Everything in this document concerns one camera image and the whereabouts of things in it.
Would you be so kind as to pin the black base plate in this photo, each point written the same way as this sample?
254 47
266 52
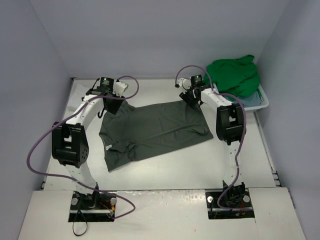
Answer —
236 207
104 210

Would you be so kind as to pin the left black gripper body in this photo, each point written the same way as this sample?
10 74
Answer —
111 105

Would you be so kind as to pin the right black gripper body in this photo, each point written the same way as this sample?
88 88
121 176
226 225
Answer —
191 99

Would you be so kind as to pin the light blue t shirt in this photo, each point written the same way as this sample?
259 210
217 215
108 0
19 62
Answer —
251 101

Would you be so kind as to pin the green t shirt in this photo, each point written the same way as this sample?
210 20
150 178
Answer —
238 76

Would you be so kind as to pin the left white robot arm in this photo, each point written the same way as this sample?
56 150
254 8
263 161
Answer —
69 140

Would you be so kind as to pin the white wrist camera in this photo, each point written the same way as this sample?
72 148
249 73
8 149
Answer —
119 88
184 83

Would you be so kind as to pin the white laundry basket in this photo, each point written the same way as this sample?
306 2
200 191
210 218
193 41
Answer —
260 105

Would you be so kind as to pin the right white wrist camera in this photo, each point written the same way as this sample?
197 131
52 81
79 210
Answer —
184 83

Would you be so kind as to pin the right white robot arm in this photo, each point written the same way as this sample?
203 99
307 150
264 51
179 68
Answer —
230 129

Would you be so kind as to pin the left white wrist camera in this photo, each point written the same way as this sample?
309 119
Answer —
119 88

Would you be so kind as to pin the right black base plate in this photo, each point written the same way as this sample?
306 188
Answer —
236 207

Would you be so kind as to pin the white t shirt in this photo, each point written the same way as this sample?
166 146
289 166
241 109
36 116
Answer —
76 97

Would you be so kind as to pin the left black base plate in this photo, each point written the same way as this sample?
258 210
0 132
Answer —
104 210

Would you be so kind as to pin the grey t shirt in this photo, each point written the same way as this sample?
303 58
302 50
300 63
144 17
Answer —
138 133

